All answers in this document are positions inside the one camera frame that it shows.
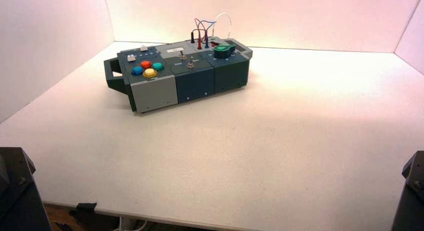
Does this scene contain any grey and teal control box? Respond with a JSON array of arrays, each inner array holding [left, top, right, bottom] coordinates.
[[103, 37, 254, 114]]

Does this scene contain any blue wire with plugs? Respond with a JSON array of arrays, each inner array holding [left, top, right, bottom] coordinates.
[[197, 20, 217, 49]]

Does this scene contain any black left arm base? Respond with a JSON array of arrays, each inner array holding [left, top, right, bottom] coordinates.
[[0, 147, 53, 231]]

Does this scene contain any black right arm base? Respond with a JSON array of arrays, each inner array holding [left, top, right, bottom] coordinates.
[[390, 150, 424, 231]]

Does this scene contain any green rotary knob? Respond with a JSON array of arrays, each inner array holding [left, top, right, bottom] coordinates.
[[213, 43, 237, 60]]

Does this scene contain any black table clamp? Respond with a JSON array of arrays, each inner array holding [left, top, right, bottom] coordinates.
[[68, 202, 100, 224]]

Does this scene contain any red wire with plugs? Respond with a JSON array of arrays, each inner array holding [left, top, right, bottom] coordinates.
[[193, 18, 210, 51]]

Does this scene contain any white wire loop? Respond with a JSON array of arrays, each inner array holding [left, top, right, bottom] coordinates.
[[212, 12, 232, 40]]

